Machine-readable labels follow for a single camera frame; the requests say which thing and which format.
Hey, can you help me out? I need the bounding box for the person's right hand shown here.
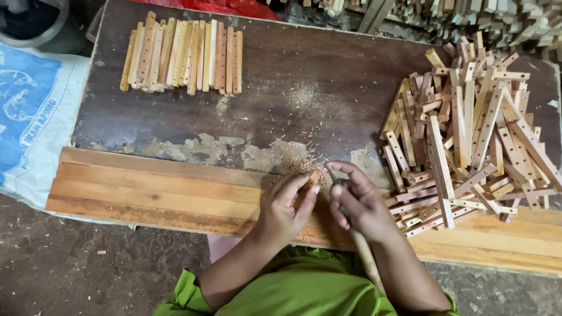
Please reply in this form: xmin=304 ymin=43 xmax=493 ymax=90
xmin=324 ymin=160 xmax=399 ymax=243

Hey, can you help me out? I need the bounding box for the person's left hand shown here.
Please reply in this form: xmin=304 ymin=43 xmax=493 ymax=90
xmin=256 ymin=171 xmax=321 ymax=252

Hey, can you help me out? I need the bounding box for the wooden handled carving knife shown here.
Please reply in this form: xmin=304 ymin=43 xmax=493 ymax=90
xmin=328 ymin=170 xmax=387 ymax=296

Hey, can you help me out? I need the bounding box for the pile of wood shavings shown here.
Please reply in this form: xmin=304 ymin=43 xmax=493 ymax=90
xmin=269 ymin=140 xmax=335 ymax=194

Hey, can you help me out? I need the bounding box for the pink cloth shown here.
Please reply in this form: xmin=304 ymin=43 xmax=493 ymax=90
xmin=206 ymin=233 xmax=243 ymax=265

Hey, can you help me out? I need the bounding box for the green shirt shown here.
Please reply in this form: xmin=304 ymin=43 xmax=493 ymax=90
xmin=153 ymin=245 xmax=462 ymax=316

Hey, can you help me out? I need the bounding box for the pile of drilled wooden sticks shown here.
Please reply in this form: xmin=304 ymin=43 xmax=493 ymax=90
xmin=379 ymin=31 xmax=562 ymax=240

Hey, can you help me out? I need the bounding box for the wooden plank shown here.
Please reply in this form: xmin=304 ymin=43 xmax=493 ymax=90
xmin=57 ymin=147 xmax=275 ymax=190
xmin=54 ymin=162 xmax=265 ymax=206
xmin=45 ymin=194 xmax=562 ymax=276
xmin=49 ymin=178 xmax=262 ymax=221

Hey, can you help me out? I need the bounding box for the row of drilled wooden sticks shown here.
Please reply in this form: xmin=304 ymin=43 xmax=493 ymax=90
xmin=119 ymin=11 xmax=244 ymax=97

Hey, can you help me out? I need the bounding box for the red plastic bag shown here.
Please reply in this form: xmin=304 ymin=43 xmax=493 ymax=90
xmin=130 ymin=0 xmax=282 ymax=22

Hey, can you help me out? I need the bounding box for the heap of raw wood offcuts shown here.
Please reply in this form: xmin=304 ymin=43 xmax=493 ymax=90
xmin=263 ymin=0 xmax=562 ymax=60

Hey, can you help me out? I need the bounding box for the blue and white woven sack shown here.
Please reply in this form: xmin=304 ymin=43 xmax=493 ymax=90
xmin=0 ymin=42 xmax=91 ymax=212

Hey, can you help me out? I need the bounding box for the grey plastic bucket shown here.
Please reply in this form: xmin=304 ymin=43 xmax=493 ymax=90
xmin=0 ymin=0 xmax=89 ymax=56

